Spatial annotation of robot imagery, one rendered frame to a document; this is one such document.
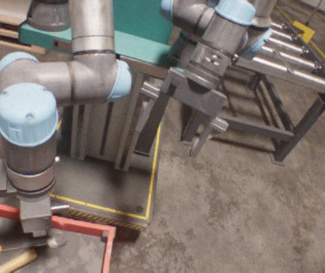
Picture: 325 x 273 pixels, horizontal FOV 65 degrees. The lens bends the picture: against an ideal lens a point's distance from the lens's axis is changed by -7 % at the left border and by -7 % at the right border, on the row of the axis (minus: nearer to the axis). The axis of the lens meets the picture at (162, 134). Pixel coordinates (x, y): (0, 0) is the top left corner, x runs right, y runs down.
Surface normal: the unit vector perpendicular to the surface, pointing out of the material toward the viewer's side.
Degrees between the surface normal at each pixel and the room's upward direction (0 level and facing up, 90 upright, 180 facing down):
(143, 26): 90
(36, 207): 0
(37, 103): 1
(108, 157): 90
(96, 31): 53
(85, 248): 0
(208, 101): 67
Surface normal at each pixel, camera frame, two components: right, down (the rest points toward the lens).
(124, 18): -0.08, 0.67
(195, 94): -0.04, 0.32
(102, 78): 0.51, 0.14
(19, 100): 0.28, -0.70
